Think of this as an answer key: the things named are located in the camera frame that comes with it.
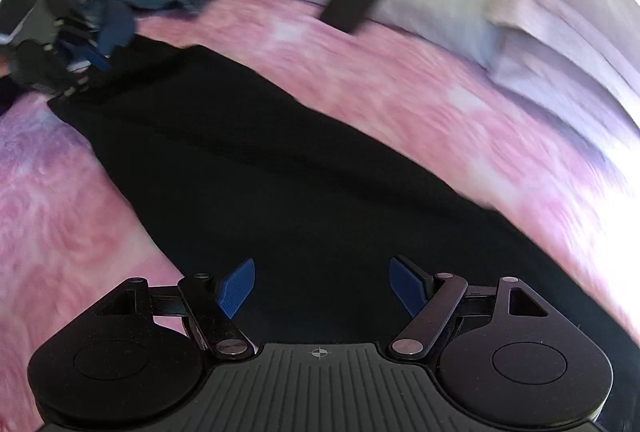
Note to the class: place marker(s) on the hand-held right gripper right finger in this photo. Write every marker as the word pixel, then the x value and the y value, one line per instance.
pixel 407 284

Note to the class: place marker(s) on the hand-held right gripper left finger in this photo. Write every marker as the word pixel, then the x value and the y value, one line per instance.
pixel 235 287

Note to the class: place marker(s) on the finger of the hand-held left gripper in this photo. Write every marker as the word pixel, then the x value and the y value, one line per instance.
pixel 75 84
pixel 96 59

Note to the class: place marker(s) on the black pants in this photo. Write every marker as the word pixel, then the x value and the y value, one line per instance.
pixel 300 192

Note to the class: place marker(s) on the navy blue garment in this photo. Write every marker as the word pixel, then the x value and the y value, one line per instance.
pixel 117 29

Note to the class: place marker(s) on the pink floral blanket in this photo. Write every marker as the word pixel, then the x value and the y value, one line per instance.
pixel 400 112

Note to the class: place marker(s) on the pink folded quilt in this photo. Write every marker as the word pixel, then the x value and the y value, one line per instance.
pixel 575 27

